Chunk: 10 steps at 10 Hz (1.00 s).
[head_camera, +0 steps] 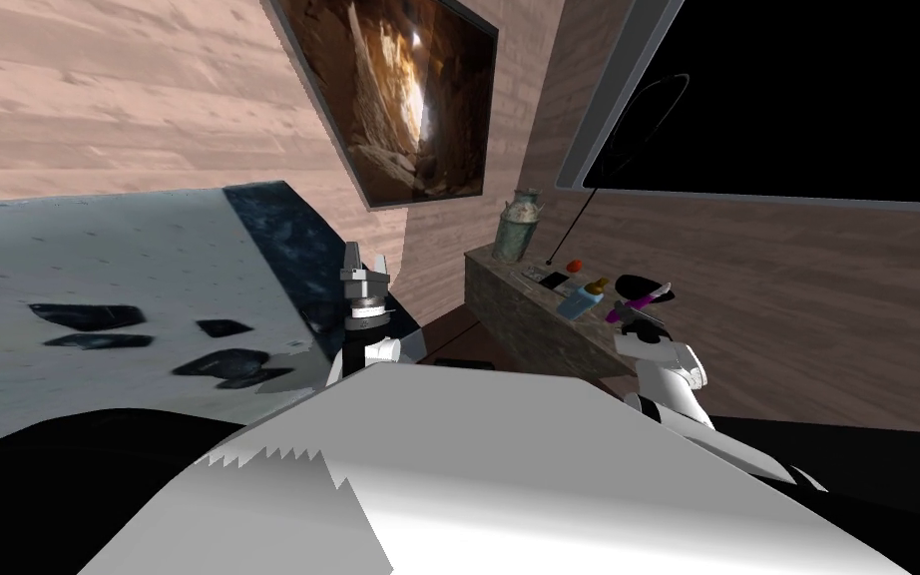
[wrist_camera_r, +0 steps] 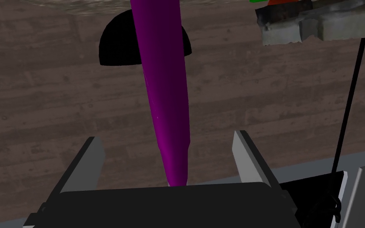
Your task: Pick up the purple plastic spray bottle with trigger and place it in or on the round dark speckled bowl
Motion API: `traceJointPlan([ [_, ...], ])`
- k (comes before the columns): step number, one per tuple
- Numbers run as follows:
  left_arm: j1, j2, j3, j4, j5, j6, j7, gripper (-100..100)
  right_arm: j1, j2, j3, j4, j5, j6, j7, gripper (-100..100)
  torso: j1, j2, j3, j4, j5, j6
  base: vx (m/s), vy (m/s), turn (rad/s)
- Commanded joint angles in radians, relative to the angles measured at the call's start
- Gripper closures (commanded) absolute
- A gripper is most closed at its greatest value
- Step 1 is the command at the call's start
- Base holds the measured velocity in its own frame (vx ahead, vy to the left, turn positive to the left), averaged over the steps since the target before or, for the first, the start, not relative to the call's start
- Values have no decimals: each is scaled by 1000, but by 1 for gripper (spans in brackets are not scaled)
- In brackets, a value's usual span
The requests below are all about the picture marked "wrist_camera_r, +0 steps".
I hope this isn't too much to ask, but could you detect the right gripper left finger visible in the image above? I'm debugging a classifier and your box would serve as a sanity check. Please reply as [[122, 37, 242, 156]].
[[60, 136, 106, 194]]

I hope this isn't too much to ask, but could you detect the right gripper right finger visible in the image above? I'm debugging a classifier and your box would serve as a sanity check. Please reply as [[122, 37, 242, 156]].
[[232, 129, 280, 188]]

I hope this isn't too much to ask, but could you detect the purple tapered bar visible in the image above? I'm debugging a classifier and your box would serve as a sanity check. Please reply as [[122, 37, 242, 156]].
[[130, 0, 191, 187]]

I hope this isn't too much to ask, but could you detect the black dome shape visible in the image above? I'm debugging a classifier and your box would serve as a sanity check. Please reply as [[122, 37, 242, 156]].
[[99, 9, 192, 67]]

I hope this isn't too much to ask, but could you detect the grey and black frame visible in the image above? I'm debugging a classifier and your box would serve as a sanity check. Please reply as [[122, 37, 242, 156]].
[[198, 151, 365, 228]]

